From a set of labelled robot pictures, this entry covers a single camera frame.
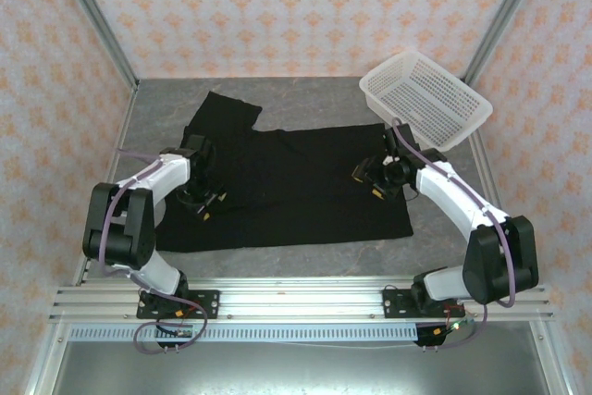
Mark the small circuit board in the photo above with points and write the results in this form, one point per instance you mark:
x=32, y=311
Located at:
x=182, y=333

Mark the aluminium table edge rail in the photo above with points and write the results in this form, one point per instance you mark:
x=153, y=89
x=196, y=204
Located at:
x=115, y=145
x=490, y=182

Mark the black t-shirt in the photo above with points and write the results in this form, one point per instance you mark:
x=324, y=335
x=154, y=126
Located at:
x=300, y=182

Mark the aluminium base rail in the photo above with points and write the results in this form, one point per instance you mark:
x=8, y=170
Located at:
x=300, y=300

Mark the grey metal sheet panel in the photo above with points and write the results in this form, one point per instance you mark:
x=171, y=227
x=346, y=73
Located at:
x=300, y=369

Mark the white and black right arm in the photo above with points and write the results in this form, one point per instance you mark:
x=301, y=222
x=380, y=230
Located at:
x=444, y=187

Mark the white plastic mesh basket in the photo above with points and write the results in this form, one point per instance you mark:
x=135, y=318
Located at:
x=425, y=99

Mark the circuit board with green led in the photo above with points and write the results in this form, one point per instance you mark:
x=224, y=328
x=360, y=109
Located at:
x=458, y=325

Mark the aluminium frame post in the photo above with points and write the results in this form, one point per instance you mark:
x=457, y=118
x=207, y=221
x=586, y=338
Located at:
x=94, y=20
x=504, y=16

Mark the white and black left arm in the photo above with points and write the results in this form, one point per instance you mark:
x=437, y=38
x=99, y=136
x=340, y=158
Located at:
x=157, y=173

